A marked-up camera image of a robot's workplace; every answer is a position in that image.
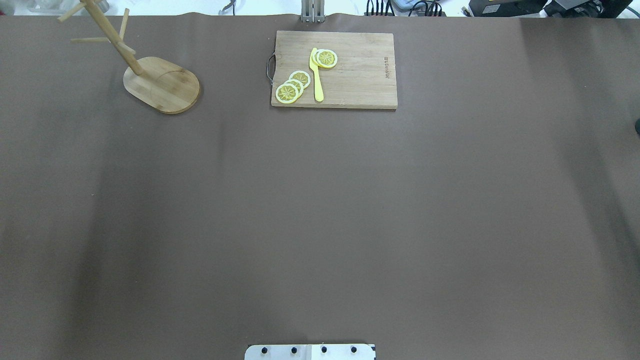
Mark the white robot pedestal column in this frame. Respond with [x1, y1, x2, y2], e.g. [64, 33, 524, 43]
[244, 343, 377, 360]

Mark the aluminium frame post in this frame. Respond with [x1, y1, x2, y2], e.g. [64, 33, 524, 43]
[301, 0, 326, 23]

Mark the wooden cutting board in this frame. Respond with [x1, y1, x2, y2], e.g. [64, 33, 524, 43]
[271, 30, 398, 110]

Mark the yellow plastic knife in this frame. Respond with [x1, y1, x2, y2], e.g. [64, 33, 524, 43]
[308, 47, 325, 103]

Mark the lemon slice front of stack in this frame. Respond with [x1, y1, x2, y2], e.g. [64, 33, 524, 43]
[275, 83, 299, 104]

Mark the wooden cup storage rack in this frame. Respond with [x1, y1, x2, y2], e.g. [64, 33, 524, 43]
[57, 0, 202, 115]

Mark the lemon slice middle of stack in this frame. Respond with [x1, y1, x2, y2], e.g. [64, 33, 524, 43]
[284, 79, 305, 97]

